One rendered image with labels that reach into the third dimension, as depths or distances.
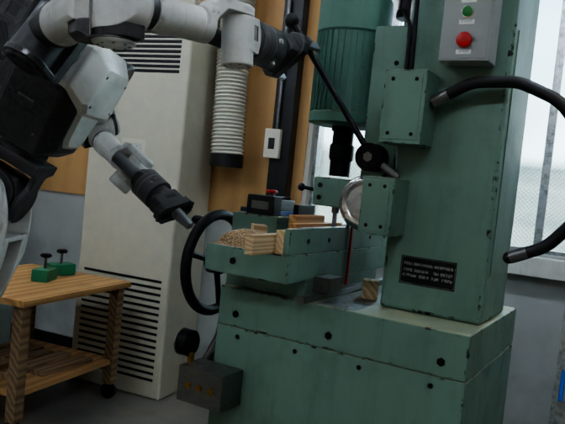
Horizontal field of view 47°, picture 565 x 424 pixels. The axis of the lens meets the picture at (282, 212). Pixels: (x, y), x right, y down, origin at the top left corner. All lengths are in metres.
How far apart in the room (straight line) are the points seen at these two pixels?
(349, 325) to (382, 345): 0.08
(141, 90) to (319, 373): 1.96
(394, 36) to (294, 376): 0.78
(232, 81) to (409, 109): 1.72
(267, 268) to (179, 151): 1.64
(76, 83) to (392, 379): 0.92
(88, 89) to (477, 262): 0.92
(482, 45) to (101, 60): 0.81
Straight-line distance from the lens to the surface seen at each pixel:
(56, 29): 1.31
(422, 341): 1.32
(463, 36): 1.36
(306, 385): 1.44
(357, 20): 1.56
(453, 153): 1.40
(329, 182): 1.58
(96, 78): 1.55
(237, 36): 1.32
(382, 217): 1.34
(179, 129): 2.95
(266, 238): 1.32
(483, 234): 1.38
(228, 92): 2.98
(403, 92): 1.36
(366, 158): 1.40
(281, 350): 1.45
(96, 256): 3.21
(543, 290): 2.78
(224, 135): 2.96
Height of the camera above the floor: 1.06
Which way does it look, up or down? 3 degrees down
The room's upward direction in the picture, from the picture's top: 6 degrees clockwise
